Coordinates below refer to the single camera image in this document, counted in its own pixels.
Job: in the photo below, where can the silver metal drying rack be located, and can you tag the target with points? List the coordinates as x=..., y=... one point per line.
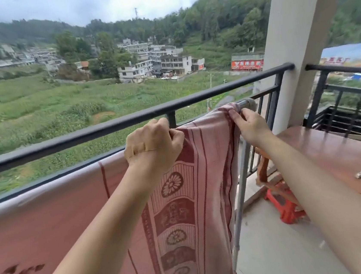
x=239, y=196

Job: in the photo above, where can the white square pillar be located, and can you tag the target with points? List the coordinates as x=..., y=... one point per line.
x=301, y=30

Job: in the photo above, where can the red billboard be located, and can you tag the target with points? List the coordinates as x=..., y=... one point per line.
x=247, y=65

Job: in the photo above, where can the transmission tower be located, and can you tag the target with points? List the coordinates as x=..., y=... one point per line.
x=136, y=12

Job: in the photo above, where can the brown wooden table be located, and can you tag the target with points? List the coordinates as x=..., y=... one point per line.
x=338, y=153

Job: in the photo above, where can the person's right forearm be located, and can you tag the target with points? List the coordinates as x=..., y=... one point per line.
x=323, y=197

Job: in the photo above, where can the person's left thumb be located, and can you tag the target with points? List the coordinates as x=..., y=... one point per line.
x=178, y=141

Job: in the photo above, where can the hillside village houses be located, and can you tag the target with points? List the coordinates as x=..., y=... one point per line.
x=6, y=59

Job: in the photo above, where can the pink patterned blanket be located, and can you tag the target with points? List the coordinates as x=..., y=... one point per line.
x=182, y=213

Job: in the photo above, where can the cluster of white buildings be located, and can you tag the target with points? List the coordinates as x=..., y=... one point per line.
x=159, y=61

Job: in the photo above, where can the person's left hand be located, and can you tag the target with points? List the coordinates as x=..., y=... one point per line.
x=148, y=142

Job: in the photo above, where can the short black balcony railing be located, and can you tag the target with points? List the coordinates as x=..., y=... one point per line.
x=343, y=116

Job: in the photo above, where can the person's right fingers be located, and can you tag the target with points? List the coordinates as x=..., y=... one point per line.
x=240, y=117

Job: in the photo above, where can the long black balcony railing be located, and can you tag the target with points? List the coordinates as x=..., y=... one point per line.
x=70, y=139

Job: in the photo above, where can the person's right hand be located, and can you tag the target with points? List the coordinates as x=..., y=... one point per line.
x=254, y=128

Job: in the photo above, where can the person's left forearm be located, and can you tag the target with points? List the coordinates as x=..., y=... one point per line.
x=92, y=243

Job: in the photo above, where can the blue roof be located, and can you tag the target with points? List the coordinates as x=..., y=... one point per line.
x=349, y=51

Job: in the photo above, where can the red plastic stool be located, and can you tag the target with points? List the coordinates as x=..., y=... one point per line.
x=286, y=209

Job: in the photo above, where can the beige adhesive bandage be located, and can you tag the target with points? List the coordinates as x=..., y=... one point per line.
x=138, y=152

